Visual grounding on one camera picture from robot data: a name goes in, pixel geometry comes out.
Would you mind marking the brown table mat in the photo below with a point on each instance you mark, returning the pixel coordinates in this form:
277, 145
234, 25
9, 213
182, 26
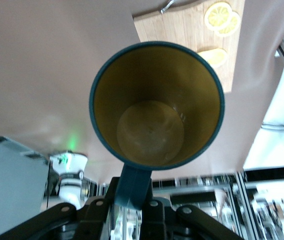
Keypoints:
44, 75

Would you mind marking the teal cup with yellow inside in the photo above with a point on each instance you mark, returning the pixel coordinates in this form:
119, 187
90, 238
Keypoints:
157, 87

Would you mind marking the grey cabinet panel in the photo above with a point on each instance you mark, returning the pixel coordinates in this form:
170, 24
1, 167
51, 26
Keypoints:
7, 187

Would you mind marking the lemon slice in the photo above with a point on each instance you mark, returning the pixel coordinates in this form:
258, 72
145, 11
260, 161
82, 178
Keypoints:
217, 56
234, 27
217, 15

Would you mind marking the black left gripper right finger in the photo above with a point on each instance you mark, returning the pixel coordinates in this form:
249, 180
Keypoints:
177, 222

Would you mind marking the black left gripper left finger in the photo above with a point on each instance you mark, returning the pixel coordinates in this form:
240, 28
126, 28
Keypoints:
82, 220

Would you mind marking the bamboo cutting board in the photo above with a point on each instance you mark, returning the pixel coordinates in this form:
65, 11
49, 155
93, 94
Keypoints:
172, 27

